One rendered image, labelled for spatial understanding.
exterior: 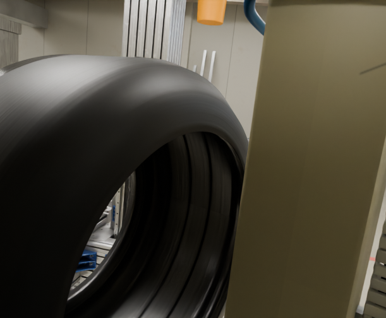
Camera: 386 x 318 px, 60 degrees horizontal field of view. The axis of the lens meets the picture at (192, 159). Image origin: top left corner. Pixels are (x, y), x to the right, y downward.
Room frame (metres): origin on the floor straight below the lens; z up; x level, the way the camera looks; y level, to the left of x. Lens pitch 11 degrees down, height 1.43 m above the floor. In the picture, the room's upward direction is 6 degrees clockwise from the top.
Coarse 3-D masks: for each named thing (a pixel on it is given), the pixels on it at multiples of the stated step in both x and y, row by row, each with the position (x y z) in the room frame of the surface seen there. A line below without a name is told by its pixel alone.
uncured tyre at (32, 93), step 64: (64, 64) 0.42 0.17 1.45; (128, 64) 0.41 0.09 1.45; (0, 128) 0.32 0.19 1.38; (64, 128) 0.32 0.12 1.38; (128, 128) 0.35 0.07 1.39; (192, 128) 0.43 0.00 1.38; (0, 192) 0.27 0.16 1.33; (64, 192) 0.29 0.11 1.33; (192, 192) 0.77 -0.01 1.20; (0, 256) 0.26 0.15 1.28; (64, 256) 0.28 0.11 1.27; (128, 256) 0.75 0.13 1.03; (192, 256) 0.72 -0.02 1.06
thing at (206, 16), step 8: (200, 0) 4.46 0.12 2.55; (208, 0) 4.39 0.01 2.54; (216, 0) 4.38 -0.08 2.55; (224, 0) 4.45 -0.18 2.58; (200, 8) 4.45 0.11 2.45; (208, 8) 4.39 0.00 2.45; (216, 8) 4.39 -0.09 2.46; (224, 8) 4.49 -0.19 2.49; (200, 16) 4.44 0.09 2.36; (208, 16) 4.39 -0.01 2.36; (216, 16) 4.40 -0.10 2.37; (208, 24) 4.65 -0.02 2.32; (216, 24) 4.60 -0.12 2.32
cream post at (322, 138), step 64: (320, 0) 0.33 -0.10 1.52; (384, 0) 0.30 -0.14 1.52; (320, 64) 0.32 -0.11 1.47; (384, 64) 0.30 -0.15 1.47; (256, 128) 0.35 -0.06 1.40; (320, 128) 0.32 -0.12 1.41; (384, 128) 0.29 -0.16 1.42; (256, 192) 0.35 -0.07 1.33; (320, 192) 0.31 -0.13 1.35; (384, 192) 0.39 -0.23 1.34; (256, 256) 0.34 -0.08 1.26; (320, 256) 0.31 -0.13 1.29
